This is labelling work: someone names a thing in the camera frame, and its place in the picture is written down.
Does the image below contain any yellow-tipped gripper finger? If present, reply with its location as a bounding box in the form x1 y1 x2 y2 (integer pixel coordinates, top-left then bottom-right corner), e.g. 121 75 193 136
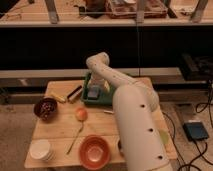
104 81 110 92

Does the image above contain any grey blue sponge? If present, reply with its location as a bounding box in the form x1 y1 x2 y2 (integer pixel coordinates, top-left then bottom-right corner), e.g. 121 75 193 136
87 86 100 100

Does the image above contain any red bowl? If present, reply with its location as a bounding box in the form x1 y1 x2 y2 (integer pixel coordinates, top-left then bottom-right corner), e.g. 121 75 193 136
78 135 111 171

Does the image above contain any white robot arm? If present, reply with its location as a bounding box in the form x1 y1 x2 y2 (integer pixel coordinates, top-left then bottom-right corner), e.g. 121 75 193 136
86 52 173 171

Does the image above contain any dark bowl with nuts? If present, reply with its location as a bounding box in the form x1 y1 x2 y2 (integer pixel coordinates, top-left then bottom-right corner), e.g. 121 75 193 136
34 98 57 121

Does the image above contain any green plastic tray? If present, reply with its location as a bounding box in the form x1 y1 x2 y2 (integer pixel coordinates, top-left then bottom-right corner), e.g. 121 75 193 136
81 72 115 106

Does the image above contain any black wooden brush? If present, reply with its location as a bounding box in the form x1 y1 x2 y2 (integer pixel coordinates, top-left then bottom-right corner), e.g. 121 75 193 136
67 85 82 103

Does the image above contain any orange head spoon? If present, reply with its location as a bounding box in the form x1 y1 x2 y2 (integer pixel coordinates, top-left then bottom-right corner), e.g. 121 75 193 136
67 107 88 154

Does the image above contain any yellow corn toy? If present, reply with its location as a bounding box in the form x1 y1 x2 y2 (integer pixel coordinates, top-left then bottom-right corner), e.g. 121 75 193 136
51 93 66 103

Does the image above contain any small metal cup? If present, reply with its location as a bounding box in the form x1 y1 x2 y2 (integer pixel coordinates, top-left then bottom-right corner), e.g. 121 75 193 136
117 140 123 155

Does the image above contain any green small cup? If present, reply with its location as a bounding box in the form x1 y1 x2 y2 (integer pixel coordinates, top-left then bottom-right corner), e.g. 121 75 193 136
159 130 169 145

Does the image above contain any black foot pedal box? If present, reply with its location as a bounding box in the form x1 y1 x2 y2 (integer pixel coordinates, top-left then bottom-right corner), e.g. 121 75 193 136
183 122 209 141

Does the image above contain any wooden handled utensil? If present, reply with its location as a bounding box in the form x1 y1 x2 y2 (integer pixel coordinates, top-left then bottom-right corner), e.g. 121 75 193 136
103 110 114 115

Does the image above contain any black cable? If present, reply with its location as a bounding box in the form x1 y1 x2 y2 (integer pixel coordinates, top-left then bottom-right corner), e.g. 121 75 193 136
161 78 213 171

